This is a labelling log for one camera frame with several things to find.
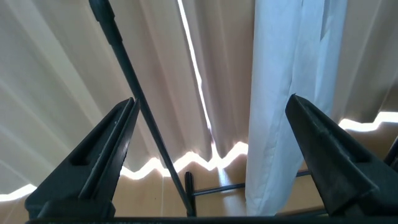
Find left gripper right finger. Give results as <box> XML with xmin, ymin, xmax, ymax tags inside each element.
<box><xmin>285</xmin><ymin>93</ymin><xmax>398</xmax><ymax>218</ymax></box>

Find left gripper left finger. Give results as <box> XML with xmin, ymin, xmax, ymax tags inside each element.
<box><xmin>24</xmin><ymin>96</ymin><xmax>141</xmax><ymax>218</ymax></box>

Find pale grey shorts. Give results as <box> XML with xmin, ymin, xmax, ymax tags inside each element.
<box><xmin>244</xmin><ymin>0</ymin><xmax>348</xmax><ymax>217</ymax></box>

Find black clothes rack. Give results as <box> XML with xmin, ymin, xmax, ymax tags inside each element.
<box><xmin>88</xmin><ymin>0</ymin><xmax>398</xmax><ymax>218</ymax></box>

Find beige curtain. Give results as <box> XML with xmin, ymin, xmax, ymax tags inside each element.
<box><xmin>0</xmin><ymin>0</ymin><xmax>398</xmax><ymax>196</ymax></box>

